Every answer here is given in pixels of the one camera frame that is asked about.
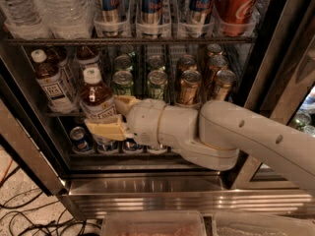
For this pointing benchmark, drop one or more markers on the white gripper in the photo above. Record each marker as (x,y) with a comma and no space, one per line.
(143,122)

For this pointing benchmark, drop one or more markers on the tea bottle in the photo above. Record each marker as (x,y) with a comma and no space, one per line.
(58,55)
(88,56)
(97,99)
(54,83)

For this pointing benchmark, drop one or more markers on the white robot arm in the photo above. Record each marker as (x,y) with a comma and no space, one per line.
(212,136)

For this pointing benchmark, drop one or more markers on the blue Pepsi can middle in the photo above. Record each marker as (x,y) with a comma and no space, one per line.
(110,147)

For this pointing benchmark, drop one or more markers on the blue pepsi can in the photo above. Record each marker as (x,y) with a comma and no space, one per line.
(81,142)
(110,147)
(130,146)

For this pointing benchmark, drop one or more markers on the steel fridge door left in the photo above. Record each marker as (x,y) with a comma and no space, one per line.
(18,143)

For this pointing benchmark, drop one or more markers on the clear water bottle right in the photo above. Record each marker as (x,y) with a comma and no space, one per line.
(68,19)

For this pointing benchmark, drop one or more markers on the clear water bottle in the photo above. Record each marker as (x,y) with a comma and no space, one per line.
(68,19)
(24,20)

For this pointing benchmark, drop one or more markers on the blue Red Bull can middle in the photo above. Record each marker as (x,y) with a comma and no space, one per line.
(151,17)

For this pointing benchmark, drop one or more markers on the blue red bull can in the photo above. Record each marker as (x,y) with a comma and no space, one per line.
(151,17)
(198,17)
(111,17)

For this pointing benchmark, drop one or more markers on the clear water bottle left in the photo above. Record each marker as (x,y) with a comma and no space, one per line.
(24,20)

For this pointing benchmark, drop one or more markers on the blue Pepsi can right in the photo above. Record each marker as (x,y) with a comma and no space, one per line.
(130,146)

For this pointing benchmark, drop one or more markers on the green can front left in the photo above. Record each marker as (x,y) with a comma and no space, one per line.
(123,83)

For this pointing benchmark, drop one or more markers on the green can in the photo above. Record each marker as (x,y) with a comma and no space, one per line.
(155,62)
(123,62)
(123,83)
(157,83)

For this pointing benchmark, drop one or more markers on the blue Pepsi can left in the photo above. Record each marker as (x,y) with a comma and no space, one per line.
(81,142)

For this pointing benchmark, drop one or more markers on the silver can front left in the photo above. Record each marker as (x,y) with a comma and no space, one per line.
(157,150)

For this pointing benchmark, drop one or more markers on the green can front right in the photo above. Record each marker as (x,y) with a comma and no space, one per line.
(157,83)

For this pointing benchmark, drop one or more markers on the gold can front left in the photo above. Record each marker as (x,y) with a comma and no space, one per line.
(189,85)

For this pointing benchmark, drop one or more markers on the gold can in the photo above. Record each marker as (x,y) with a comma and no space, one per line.
(212,49)
(223,84)
(214,64)
(189,85)
(186,62)

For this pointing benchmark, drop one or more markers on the gold can front right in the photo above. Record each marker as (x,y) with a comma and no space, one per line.
(223,84)

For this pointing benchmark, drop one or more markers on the blue Red Bull can left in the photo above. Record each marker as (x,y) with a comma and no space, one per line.
(111,17)

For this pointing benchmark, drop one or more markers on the gold can rear right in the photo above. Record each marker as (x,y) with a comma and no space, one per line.
(212,49)

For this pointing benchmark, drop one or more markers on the blue Red Bull can right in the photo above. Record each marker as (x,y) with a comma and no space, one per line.
(198,17)

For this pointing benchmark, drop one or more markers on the clear plastic bin right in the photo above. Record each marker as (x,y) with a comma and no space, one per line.
(251,224)

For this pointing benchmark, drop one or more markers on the red Coca-Cola can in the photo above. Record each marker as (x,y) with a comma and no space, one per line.
(235,15)

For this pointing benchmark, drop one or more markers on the middle wire shelf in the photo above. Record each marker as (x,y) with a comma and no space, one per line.
(50,113)

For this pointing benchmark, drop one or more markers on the wire shelf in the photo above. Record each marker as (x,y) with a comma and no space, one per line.
(50,113)
(129,40)

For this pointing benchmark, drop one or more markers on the upper wire shelf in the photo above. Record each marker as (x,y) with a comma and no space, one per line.
(129,40)

